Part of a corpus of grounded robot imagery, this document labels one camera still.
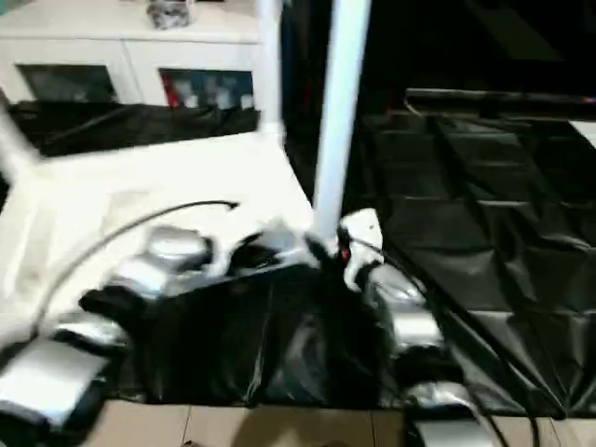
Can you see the dark long bar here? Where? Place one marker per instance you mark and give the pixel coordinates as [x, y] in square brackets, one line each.
[503, 100]

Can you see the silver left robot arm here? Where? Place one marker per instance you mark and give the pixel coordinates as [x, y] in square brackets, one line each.
[163, 256]

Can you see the white plastic table leg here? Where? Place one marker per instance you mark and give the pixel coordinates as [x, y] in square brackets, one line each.
[270, 65]
[18, 144]
[340, 116]

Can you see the dark bundle on cabinet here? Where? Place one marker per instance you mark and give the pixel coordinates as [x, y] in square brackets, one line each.
[170, 14]

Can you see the white plastic table top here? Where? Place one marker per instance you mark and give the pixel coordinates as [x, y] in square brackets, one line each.
[139, 186]

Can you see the white flat board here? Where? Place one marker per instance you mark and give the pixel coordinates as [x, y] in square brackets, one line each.
[584, 128]

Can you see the red bottle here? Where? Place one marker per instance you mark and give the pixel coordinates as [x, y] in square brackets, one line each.
[169, 90]

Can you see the white glass-door cabinet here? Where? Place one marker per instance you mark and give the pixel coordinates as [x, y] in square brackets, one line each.
[116, 46]

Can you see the black table mat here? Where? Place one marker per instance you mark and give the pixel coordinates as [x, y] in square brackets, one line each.
[302, 335]

